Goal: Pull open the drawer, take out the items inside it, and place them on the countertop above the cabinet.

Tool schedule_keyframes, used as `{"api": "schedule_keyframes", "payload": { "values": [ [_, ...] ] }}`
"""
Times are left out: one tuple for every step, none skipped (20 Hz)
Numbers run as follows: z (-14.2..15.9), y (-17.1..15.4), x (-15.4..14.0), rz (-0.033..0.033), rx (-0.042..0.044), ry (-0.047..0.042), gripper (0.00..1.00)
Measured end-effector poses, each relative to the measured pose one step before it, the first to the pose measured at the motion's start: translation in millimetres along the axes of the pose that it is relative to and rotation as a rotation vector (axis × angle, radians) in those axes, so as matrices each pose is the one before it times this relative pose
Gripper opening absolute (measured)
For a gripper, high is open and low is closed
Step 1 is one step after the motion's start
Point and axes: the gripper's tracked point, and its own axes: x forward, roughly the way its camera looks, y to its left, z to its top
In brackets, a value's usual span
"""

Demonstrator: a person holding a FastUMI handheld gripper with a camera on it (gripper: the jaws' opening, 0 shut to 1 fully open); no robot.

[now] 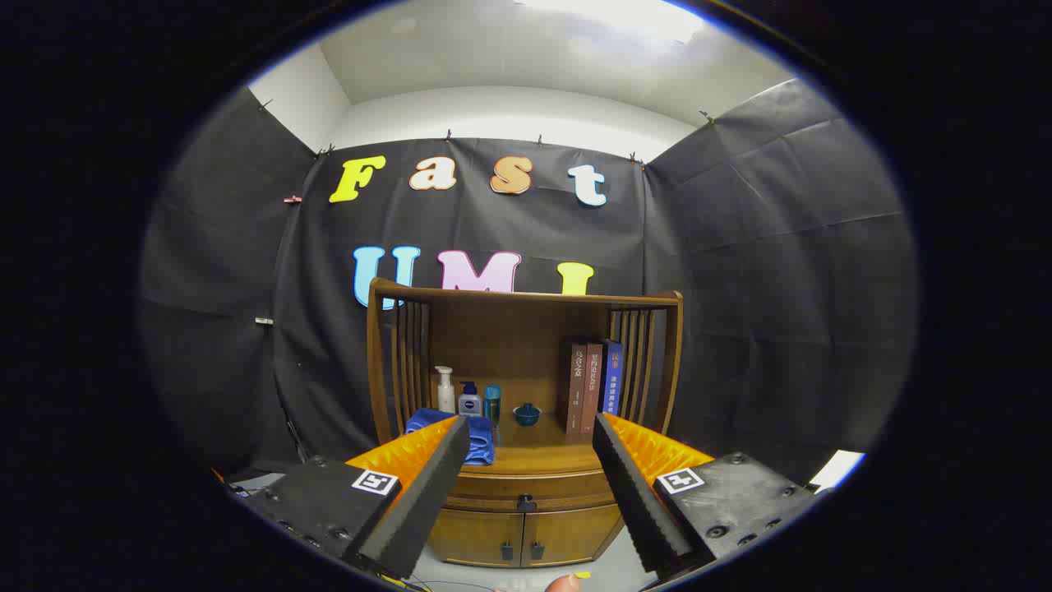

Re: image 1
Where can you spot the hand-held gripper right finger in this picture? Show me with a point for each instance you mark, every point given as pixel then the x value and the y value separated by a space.
pixel 633 493

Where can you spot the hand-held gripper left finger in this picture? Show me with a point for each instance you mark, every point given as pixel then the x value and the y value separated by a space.
pixel 419 501

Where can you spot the wooden drawer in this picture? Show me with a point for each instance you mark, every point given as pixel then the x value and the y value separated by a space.
pixel 493 492

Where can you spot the wooden cabinet door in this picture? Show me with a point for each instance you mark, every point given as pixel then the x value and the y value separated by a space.
pixel 477 534
pixel 575 534

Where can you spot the wooden countertop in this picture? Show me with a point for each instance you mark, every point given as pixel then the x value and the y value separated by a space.
pixel 542 452

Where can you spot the wooden cabinet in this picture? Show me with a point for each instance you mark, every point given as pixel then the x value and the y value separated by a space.
pixel 509 337

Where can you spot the folded blue towel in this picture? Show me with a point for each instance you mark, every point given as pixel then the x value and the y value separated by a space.
pixel 483 444

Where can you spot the white pump bottle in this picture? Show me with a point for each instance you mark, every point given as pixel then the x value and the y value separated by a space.
pixel 445 399

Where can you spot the blue book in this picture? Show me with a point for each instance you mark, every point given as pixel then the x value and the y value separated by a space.
pixel 613 386

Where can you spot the white bottle with blue cap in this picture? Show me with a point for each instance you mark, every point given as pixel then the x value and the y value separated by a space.
pixel 470 403

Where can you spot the dark brown book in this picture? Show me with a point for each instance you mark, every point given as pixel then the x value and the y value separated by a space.
pixel 577 395

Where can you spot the reddish brown book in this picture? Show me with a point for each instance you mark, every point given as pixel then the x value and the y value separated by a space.
pixel 592 386

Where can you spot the clear teal bottle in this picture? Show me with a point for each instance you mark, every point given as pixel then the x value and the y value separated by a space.
pixel 492 403

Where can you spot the blue ceramic lidded cup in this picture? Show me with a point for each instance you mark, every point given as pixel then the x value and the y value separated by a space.
pixel 527 415

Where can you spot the black backdrop cloth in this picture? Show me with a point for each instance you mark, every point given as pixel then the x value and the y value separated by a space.
pixel 740 247

